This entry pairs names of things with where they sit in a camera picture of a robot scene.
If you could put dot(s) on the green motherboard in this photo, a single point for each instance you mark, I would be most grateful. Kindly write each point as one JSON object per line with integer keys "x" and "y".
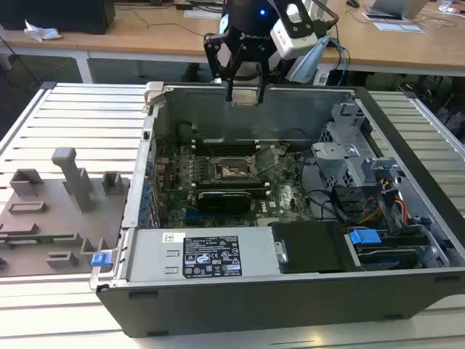
{"x": 283, "y": 196}

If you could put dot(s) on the black plastic shroud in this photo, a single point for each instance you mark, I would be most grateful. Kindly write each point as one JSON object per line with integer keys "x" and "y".
{"x": 312, "y": 247}

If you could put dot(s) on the CPU socket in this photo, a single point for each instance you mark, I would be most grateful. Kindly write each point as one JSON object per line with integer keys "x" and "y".
{"x": 232, "y": 171}

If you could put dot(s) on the black computer mouse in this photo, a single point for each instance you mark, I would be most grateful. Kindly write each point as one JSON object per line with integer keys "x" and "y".
{"x": 352, "y": 3}

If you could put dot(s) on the black open PC case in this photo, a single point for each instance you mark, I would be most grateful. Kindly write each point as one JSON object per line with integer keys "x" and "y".
{"x": 254, "y": 309}

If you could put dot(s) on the hard disk in blue carrier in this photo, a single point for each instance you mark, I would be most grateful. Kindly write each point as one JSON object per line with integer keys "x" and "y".
{"x": 363, "y": 236}

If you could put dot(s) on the grey laptop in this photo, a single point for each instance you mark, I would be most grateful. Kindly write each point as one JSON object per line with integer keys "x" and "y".
{"x": 396, "y": 7}

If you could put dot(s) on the wooden desk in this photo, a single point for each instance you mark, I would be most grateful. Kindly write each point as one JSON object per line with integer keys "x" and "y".
{"x": 145, "y": 36}

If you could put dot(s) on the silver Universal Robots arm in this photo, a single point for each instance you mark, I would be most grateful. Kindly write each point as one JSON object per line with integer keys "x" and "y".
{"x": 309, "y": 62}

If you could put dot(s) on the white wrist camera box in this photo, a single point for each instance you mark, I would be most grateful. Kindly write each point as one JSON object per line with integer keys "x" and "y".
{"x": 290, "y": 40}

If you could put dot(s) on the blue case latch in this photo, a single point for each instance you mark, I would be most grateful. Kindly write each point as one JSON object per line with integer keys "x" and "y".
{"x": 100, "y": 260}

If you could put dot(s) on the grey parts rack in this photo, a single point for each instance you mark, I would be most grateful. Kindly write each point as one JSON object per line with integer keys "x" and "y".
{"x": 72, "y": 218}

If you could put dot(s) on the green RAM stick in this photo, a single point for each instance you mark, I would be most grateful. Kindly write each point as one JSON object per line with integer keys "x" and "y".
{"x": 43, "y": 238}

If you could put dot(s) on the silver CPU plate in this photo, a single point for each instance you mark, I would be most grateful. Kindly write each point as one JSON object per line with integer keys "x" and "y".
{"x": 245, "y": 98}

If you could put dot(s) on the silver power supply with label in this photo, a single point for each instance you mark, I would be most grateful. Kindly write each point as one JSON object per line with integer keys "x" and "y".
{"x": 152, "y": 254}

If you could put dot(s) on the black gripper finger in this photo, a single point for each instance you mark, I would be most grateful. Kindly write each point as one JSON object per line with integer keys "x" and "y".
{"x": 263, "y": 76}
{"x": 210, "y": 51}

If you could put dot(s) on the crumpled white paper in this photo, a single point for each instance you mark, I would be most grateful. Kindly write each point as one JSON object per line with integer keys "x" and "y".
{"x": 41, "y": 32}

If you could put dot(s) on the black computer box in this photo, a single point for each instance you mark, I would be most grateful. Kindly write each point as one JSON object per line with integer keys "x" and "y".
{"x": 54, "y": 14}

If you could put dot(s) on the silver metal drive cage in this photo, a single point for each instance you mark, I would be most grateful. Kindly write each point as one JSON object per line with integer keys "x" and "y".
{"x": 338, "y": 160}

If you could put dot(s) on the black RAM slot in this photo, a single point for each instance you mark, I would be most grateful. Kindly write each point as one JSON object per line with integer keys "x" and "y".
{"x": 225, "y": 144}
{"x": 225, "y": 150}
{"x": 232, "y": 184}
{"x": 259, "y": 192}

